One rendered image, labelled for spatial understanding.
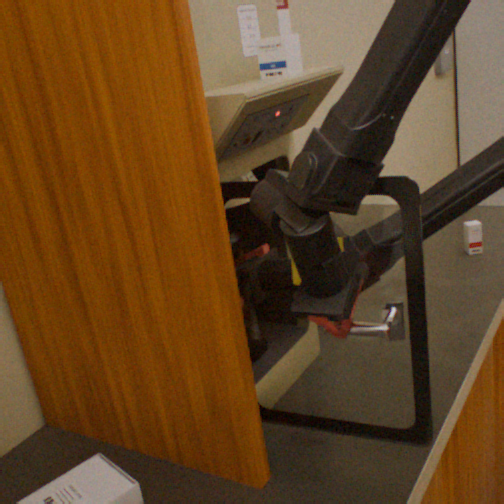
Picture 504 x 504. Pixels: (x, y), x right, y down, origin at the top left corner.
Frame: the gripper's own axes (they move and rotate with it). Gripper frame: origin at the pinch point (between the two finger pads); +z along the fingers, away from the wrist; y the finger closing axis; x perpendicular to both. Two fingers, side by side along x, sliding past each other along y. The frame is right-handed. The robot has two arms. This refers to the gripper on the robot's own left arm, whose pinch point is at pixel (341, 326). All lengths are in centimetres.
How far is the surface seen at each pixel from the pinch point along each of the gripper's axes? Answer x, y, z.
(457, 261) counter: 0, -69, 60
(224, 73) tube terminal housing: -21.1, -28.6, -23.1
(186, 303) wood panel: -21.0, 2.4, -5.5
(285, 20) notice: -55, -127, 12
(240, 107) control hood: -11.9, -14.7, -25.3
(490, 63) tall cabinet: -16, -289, 126
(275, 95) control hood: -10.6, -22.3, -22.2
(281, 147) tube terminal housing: -19.7, -35.4, -4.1
